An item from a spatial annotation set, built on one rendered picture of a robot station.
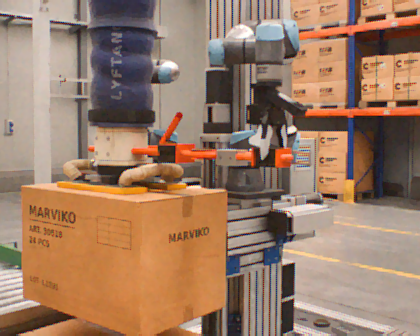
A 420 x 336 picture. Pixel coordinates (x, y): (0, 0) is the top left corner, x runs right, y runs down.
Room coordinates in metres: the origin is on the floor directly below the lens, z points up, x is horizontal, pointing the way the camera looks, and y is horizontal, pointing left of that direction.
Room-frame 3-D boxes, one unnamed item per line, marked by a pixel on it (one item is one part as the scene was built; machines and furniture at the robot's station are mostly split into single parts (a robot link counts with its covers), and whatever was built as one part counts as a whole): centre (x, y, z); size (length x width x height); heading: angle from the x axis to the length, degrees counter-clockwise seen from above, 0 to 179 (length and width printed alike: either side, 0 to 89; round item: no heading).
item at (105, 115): (1.86, 0.30, 1.32); 0.23 x 0.23 x 0.04
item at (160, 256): (1.85, 0.31, 0.87); 0.60 x 0.40 x 0.40; 52
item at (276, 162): (1.48, -0.16, 1.20); 0.08 x 0.07 x 0.05; 52
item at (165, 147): (1.70, 0.11, 1.20); 0.10 x 0.08 x 0.06; 142
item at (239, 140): (2.11, -0.13, 1.20); 0.13 x 0.12 x 0.14; 80
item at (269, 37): (1.50, -0.15, 1.50); 0.09 x 0.08 x 0.11; 170
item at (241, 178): (2.11, -0.13, 1.09); 0.15 x 0.15 x 0.10
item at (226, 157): (1.57, -0.06, 1.19); 0.07 x 0.07 x 0.04; 52
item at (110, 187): (1.78, 0.37, 1.10); 0.34 x 0.10 x 0.05; 52
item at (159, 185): (1.93, 0.25, 1.10); 0.34 x 0.10 x 0.05; 52
